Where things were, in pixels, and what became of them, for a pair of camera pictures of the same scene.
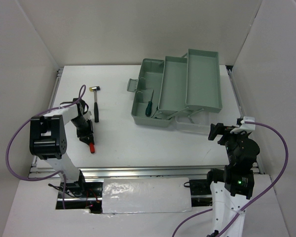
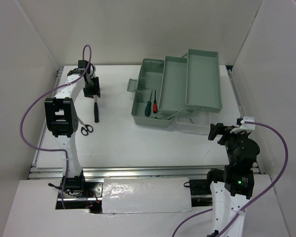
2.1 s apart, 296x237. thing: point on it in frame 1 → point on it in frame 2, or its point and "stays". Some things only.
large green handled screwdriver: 149,107 stays
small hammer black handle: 95,104 stays
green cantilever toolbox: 166,88 stays
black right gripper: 219,128 stays
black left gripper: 83,136 → 95,91
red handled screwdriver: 92,147 → 155,105
